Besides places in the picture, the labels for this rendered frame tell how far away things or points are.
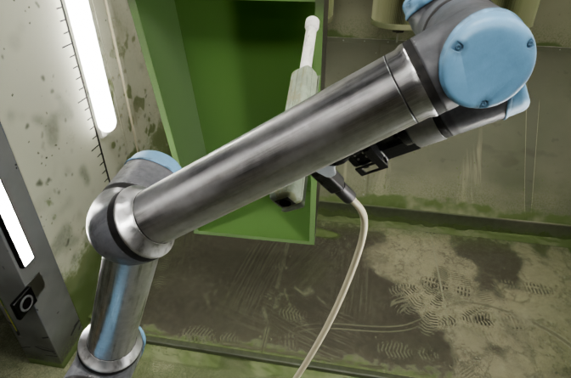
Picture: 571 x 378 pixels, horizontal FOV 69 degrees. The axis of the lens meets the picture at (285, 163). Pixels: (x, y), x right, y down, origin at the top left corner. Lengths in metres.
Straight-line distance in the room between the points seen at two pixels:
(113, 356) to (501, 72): 1.01
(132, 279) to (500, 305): 2.06
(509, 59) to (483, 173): 2.50
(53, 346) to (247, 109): 1.38
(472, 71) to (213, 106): 1.64
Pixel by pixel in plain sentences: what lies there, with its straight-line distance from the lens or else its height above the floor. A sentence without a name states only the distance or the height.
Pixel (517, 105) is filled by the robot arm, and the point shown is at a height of 1.61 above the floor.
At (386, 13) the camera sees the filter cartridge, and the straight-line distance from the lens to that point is 2.51.
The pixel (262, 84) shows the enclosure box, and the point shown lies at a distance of 1.86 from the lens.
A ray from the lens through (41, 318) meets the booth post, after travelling 2.14.
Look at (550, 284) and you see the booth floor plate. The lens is 2.84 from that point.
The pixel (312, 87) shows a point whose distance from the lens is 0.81.
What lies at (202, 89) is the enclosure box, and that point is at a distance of 1.95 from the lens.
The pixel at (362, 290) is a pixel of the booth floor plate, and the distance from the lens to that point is 2.43.
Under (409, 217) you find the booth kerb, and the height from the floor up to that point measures 0.10.
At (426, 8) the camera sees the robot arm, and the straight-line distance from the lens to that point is 0.57.
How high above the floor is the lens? 1.84
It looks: 32 degrees down
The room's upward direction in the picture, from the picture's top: straight up
